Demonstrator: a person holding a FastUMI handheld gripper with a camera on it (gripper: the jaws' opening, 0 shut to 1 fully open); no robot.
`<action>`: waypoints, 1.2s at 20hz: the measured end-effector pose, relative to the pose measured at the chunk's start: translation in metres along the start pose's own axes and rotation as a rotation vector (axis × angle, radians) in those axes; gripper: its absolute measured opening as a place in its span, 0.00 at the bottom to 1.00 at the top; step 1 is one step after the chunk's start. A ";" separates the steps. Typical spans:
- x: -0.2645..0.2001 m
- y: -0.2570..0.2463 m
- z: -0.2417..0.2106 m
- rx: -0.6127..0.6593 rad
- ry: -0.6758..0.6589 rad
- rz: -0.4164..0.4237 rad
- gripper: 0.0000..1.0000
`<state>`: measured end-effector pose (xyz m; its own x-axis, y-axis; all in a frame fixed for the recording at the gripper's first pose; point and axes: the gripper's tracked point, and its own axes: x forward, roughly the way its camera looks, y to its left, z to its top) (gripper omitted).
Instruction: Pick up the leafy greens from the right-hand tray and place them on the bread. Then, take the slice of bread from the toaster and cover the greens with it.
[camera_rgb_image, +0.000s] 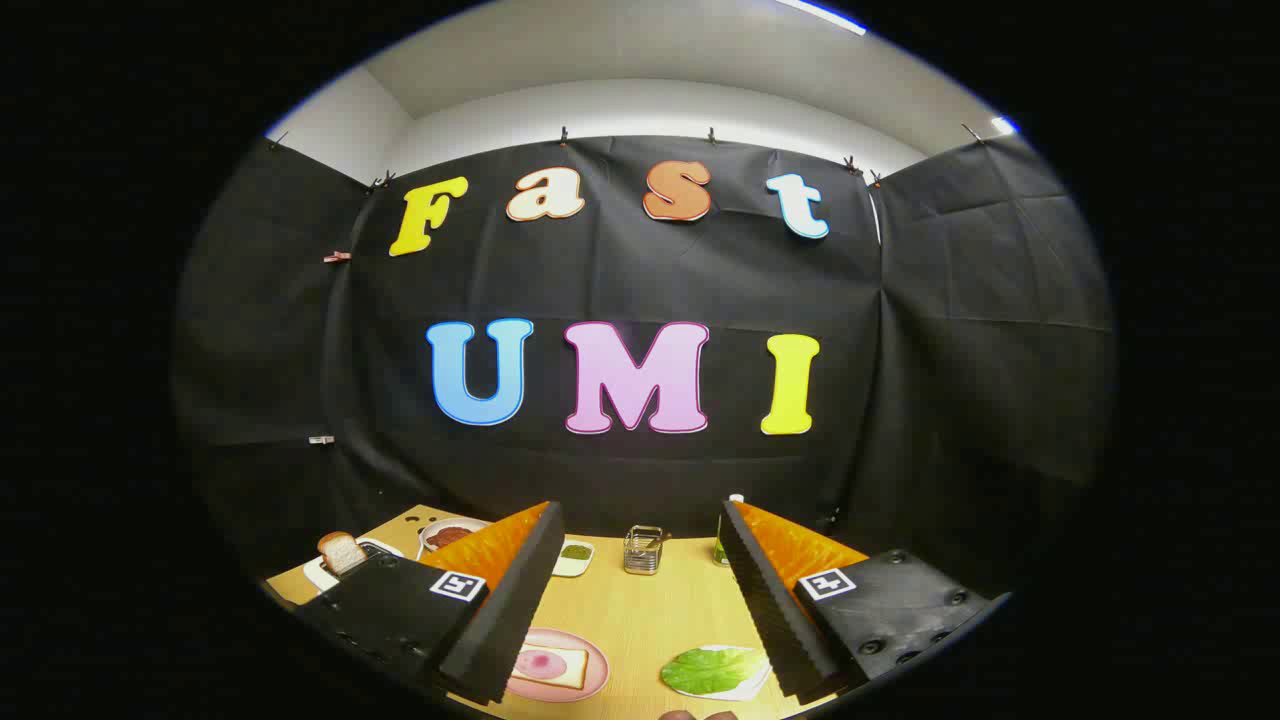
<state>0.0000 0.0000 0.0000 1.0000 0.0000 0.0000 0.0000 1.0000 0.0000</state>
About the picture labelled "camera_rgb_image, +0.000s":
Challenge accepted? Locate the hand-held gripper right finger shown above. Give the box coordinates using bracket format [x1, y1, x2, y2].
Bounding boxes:
[718, 498, 1009, 707]

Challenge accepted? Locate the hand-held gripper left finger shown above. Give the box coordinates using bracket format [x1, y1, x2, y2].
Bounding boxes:
[295, 500, 567, 707]

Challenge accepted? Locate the green lettuce leaf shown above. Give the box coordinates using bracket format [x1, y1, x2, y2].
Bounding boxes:
[660, 646, 769, 698]

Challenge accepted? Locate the toasted bread slice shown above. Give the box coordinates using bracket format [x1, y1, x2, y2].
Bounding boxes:
[318, 531, 368, 576]

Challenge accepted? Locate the white square plate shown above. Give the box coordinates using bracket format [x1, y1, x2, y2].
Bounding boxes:
[690, 645, 774, 702]

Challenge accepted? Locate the white bread slice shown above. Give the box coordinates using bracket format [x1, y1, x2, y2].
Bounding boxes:
[512, 645, 589, 691]

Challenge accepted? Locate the green label bottle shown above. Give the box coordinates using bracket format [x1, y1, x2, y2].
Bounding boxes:
[713, 493, 746, 567]

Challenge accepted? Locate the pink round plate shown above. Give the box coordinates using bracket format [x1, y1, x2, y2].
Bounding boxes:
[503, 627, 610, 703]

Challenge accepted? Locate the white oval meat plate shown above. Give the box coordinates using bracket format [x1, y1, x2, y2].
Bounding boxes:
[418, 517, 493, 557]

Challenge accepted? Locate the metal mesh utensil holder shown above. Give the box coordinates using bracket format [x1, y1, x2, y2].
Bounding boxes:
[623, 525, 667, 576]

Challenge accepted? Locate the white toaster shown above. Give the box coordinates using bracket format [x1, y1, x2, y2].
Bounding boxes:
[303, 538, 406, 593]

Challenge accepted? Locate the black backdrop cloth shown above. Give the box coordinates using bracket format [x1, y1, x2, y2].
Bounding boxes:
[170, 133, 1118, 601]

